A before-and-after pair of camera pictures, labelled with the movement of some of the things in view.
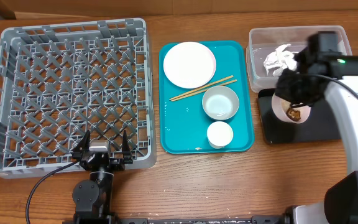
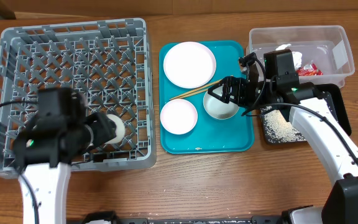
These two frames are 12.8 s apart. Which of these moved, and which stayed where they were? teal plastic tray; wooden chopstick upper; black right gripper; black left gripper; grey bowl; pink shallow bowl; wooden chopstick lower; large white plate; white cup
Moved: white cup; pink shallow bowl; black left gripper; black right gripper
Stayed: teal plastic tray; large white plate; grey bowl; wooden chopstick lower; wooden chopstick upper
